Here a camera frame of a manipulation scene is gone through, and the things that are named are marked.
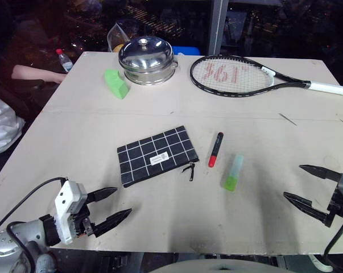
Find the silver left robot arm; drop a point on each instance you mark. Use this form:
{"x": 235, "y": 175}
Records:
{"x": 6, "y": 241}

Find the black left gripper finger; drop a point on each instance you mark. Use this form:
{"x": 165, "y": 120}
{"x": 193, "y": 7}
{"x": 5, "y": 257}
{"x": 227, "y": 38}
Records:
{"x": 101, "y": 194}
{"x": 113, "y": 220}

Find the red and black marker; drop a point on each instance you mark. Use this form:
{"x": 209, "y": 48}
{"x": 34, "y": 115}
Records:
{"x": 215, "y": 149}

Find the black and white tennis racket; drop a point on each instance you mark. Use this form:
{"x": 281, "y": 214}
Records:
{"x": 245, "y": 75}

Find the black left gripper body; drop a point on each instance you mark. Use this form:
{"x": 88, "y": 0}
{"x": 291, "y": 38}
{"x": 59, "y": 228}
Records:
{"x": 82, "y": 223}

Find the blue plastic bin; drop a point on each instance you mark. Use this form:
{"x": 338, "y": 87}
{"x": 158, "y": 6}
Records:
{"x": 188, "y": 50}

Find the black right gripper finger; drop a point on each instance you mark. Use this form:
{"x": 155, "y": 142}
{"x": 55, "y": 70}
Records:
{"x": 305, "y": 204}
{"x": 320, "y": 171}

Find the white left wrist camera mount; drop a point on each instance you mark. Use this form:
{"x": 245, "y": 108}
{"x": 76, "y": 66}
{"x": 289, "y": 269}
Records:
{"x": 65, "y": 203}

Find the green glue stick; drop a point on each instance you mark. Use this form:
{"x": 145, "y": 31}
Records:
{"x": 233, "y": 174}

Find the white cloth garment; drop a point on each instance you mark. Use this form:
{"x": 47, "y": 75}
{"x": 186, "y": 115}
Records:
{"x": 2, "y": 125}

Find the person's bare forearm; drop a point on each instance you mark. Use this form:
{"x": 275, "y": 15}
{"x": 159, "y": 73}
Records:
{"x": 37, "y": 74}

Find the stainless steel lidded pot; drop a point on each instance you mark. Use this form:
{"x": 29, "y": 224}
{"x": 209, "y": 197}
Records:
{"x": 147, "y": 59}

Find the black grid pencil pouch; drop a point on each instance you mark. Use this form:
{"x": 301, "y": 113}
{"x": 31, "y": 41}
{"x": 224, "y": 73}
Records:
{"x": 157, "y": 156}

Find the plastic water bottle red cap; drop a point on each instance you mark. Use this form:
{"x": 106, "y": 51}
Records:
{"x": 64, "y": 61}

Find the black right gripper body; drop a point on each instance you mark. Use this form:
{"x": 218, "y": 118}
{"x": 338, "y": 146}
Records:
{"x": 337, "y": 209}

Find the grey metal pillar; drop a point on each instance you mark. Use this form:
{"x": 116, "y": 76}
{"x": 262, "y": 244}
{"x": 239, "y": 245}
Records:
{"x": 218, "y": 25}

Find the green sponge block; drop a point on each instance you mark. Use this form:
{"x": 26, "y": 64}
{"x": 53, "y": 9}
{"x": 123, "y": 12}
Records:
{"x": 116, "y": 84}

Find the clear plastic bag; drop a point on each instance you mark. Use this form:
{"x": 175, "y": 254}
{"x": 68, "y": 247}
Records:
{"x": 117, "y": 38}

